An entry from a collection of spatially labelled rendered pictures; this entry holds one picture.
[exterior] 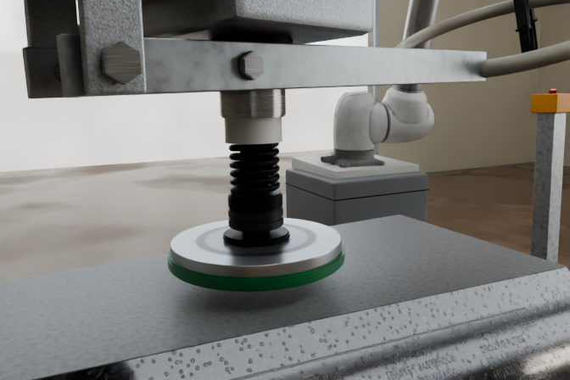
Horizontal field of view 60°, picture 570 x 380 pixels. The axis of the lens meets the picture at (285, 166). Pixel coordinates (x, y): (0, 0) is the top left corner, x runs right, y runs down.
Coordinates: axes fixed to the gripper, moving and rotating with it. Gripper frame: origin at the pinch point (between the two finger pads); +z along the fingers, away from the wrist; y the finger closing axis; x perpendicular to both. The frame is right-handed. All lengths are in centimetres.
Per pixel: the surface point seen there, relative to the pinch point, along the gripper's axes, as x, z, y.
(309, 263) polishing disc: -9, -7, 97
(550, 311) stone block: 11, 11, 80
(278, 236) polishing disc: -15, -8, 93
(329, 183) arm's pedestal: -64, 35, 7
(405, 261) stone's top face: -7, 6, 80
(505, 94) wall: -137, 254, -626
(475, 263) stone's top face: 2, 8, 76
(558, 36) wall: -67, 199, -695
